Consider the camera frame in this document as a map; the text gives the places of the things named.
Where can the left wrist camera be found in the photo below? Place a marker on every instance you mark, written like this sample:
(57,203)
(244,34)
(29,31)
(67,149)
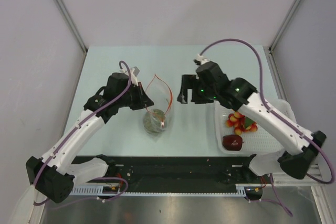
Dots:
(135,71)

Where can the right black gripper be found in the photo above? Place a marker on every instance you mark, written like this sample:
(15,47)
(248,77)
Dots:
(188,81)

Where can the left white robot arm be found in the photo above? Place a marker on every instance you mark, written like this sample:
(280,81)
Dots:
(54,175)

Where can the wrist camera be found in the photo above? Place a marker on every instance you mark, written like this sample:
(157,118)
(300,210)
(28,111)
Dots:
(200,60)
(135,71)

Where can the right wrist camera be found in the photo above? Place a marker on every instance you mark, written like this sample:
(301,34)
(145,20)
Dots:
(200,60)

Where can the right aluminium frame post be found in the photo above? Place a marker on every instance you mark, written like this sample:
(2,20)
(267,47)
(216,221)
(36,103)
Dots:
(285,23)

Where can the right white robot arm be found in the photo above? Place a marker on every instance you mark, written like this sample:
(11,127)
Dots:
(300,146)

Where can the clear zip top bag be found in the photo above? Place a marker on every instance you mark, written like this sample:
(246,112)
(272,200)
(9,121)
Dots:
(161,94)

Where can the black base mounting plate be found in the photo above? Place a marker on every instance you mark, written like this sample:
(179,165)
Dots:
(182,174)

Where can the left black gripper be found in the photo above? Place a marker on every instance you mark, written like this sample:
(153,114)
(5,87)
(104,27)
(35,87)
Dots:
(143,101)

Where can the left aluminium frame post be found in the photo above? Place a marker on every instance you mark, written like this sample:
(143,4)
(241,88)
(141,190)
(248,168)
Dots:
(71,24)

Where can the aluminium frame post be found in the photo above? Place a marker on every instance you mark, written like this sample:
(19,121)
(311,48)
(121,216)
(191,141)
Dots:
(71,24)
(285,23)

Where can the fake red apple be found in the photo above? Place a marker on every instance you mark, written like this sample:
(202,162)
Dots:
(232,142)

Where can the fake red strawberries bunch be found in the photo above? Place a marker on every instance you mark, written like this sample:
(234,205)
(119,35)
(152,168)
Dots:
(240,123)

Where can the white slotted cable duct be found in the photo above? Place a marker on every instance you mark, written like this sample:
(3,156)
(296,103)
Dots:
(238,190)

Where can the fake green melon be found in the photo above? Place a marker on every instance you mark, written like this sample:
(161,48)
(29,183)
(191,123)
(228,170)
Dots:
(154,121)

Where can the white perforated plastic basket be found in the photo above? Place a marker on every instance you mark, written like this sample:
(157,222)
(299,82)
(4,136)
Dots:
(259,142)

